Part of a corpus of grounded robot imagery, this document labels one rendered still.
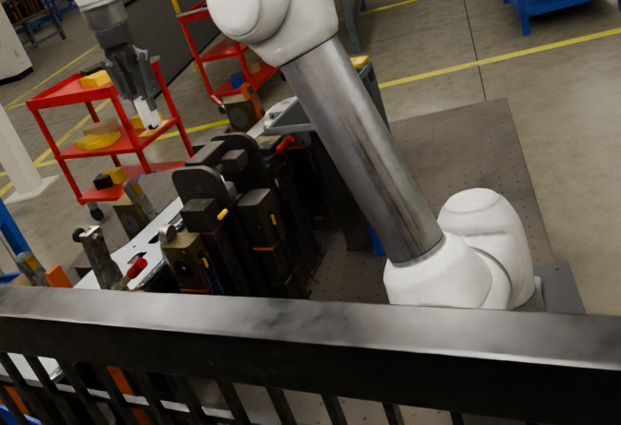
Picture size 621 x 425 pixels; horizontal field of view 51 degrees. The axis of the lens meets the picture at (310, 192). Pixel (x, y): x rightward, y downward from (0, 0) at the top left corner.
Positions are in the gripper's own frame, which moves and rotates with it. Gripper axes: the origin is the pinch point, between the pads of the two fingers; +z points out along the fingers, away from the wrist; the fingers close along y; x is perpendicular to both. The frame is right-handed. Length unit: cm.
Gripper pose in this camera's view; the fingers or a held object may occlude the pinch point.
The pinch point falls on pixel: (147, 111)
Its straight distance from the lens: 154.0
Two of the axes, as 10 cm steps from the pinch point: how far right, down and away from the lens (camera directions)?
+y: -8.8, 0.7, 4.6
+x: -3.7, 5.1, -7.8
